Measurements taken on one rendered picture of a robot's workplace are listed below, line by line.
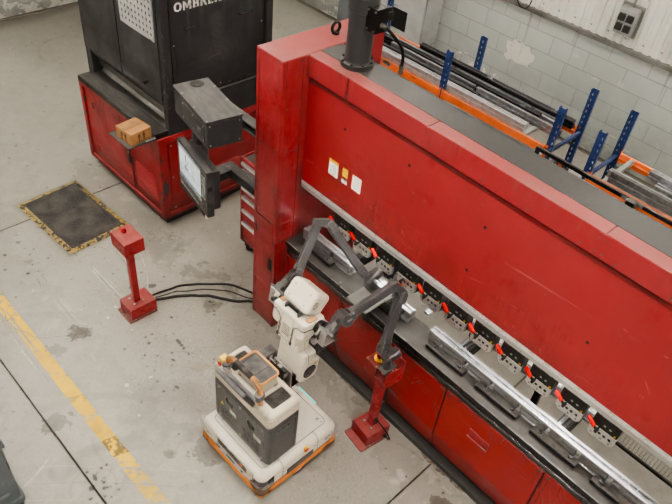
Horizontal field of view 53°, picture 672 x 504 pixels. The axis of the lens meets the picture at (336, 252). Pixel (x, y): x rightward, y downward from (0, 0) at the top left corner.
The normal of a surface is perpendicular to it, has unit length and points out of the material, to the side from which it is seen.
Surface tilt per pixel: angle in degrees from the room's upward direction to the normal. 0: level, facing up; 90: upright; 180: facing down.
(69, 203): 0
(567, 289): 90
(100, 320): 0
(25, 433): 0
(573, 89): 90
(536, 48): 90
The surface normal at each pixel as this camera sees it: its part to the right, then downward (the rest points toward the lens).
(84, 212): 0.09, -0.74
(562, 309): -0.73, 0.40
